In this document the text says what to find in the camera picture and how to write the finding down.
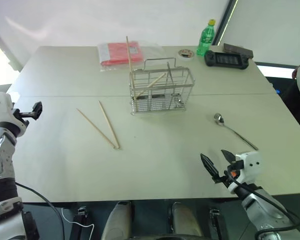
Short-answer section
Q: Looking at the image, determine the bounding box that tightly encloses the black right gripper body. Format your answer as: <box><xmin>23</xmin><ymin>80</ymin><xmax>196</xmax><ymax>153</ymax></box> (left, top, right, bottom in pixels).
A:
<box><xmin>213</xmin><ymin>160</ymin><xmax>244</xmax><ymax>188</ymax></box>

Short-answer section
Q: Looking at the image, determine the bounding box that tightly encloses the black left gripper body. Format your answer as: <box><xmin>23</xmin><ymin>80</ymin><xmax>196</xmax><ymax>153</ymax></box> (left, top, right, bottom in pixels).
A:
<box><xmin>12</xmin><ymin>108</ymin><xmax>34</xmax><ymax>127</ymax></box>

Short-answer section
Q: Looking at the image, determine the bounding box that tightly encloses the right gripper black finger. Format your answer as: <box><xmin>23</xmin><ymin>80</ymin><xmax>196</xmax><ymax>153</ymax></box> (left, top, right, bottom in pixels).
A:
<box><xmin>200</xmin><ymin>152</ymin><xmax>220</xmax><ymax>181</ymax></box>
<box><xmin>220</xmin><ymin>149</ymin><xmax>238</xmax><ymax>165</ymax></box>

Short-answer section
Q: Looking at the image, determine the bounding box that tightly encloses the grey rounded robot leg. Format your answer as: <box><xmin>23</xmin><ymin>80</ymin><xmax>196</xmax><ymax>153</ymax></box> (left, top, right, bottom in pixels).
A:
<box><xmin>167</xmin><ymin>201</ymin><xmax>204</xmax><ymax>240</ymax></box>
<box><xmin>100</xmin><ymin>200</ymin><xmax>135</xmax><ymax>240</ymax></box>

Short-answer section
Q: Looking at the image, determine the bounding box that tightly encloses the wooden chopstick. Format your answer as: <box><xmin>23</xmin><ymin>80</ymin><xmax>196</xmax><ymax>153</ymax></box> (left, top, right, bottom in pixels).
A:
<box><xmin>125</xmin><ymin>36</ymin><xmax>140</xmax><ymax>113</ymax></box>
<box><xmin>76</xmin><ymin>107</ymin><xmax>116</xmax><ymax>150</ymax></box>
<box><xmin>98</xmin><ymin>100</ymin><xmax>122</xmax><ymax>150</ymax></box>
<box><xmin>134</xmin><ymin>73</ymin><xmax>167</xmax><ymax>99</ymax></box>

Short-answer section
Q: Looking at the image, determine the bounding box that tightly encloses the red packet in plastic bag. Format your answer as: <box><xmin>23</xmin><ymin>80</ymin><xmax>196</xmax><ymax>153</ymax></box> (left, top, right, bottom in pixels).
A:
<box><xmin>97</xmin><ymin>40</ymin><xmax>164</xmax><ymax>74</ymax></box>

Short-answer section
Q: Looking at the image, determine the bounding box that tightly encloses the black handheld game console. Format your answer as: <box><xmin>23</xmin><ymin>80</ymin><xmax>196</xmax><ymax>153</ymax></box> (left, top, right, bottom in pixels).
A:
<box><xmin>203</xmin><ymin>49</ymin><xmax>250</xmax><ymax>71</ymax></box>

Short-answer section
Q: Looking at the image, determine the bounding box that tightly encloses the dark flat box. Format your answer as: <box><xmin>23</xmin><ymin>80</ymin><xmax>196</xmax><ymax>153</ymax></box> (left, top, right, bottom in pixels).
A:
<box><xmin>222</xmin><ymin>42</ymin><xmax>254</xmax><ymax>58</ymax></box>

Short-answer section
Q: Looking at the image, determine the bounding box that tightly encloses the green plastic bottle yellow cap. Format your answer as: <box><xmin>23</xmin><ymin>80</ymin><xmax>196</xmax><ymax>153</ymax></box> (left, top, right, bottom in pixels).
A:
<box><xmin>195</xmin><ymin>19</ymin><xmax>217</xmax><ymax>57</ymax></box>

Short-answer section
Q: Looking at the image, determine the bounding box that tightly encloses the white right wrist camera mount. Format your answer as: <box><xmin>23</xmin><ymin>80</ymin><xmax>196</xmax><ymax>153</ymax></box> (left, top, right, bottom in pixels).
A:
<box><xmin>234</xmin><ymin>150</ymin><xmax>262</xmax><ymax>186</ymax></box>

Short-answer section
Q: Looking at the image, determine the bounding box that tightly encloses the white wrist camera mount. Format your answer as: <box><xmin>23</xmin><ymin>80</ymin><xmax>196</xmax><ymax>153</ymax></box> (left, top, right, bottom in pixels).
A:
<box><xmin>234</xmin><ymin>150</ymin><xmax>262</xmax><ymax>186</ymax></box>
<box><xmin>0</xmin><ymin>92</ymin><xmax>16</xmax><ymax>126</ymax></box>

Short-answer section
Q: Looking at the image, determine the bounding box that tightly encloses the long-handled metal spoon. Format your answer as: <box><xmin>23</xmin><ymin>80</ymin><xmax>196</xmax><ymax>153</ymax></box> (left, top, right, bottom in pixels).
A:
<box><xmin>165</xmin><ymin>61</ymin><xmax>185</xmax><ymax>109</ymax></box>
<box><xmin>213</xmin><ymin>112</ymin><xmax>259</xmax><ymax>151</ymax></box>

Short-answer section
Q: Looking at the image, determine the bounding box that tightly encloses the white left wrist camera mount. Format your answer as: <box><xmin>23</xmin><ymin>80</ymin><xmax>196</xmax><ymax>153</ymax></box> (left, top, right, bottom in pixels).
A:
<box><xmin>0</xmin><ymin>92</ymin><xmax>16</xmax><ymax>126</ymax></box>

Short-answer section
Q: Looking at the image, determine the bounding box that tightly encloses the black table leg bracket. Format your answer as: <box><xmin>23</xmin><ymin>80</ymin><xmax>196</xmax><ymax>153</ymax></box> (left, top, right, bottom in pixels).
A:
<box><xmin>69</xmin><ymin>205</ymin><xmax>89</xmax><ymax>240</ymax></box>
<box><xmin>208</xmin><ymin>208</ymin><xmax>227</xmax><ymax>240</ymax></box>

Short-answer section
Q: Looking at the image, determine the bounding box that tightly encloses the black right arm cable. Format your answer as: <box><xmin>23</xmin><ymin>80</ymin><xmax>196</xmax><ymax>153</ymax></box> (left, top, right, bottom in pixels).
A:
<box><xmin>224</xmin><ymin>170</ymin><xmax>300</xmax><ymax>240</ymax></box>

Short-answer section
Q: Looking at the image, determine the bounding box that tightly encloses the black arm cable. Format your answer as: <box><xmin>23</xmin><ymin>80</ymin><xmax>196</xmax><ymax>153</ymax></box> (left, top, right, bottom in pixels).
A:
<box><xmin>224</xmin><ymin>170</ymin><xmax>300</xmax><ymax>240</ymax></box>
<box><xmin>14</xmin><ymin>182</ymin><xmax>66</xmax><ymax>240</ymax></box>

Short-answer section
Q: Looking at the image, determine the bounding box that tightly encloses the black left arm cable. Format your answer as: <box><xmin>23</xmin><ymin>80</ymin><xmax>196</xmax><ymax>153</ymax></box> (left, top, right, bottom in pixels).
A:
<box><xmin>14</xmin><ymin>182</ymin><xmax>66</xmax><ymax>240</ymax></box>

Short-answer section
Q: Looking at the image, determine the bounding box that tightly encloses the metal wire cutlery basket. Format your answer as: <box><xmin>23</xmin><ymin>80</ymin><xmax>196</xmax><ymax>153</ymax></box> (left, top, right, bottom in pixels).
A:
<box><xmin>128</xmin><ymin>57</ymin><xmax>197</xmax><ymax>116</ymax></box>

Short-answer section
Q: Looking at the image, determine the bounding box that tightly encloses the thin white cable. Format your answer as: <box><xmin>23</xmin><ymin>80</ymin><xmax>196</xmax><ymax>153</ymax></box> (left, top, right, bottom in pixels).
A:
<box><xmin>60</xmin><ymin>207</ymin><xmax>96</xmax><ymax>236</ymax></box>

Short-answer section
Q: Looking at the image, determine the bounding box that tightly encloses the black window frame post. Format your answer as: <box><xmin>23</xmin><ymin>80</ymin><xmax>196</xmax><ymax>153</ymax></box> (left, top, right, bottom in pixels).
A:
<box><xmin>211</xmin><ymin>0</ymin><xmax>240</xmax><ymax>47</ymax></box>

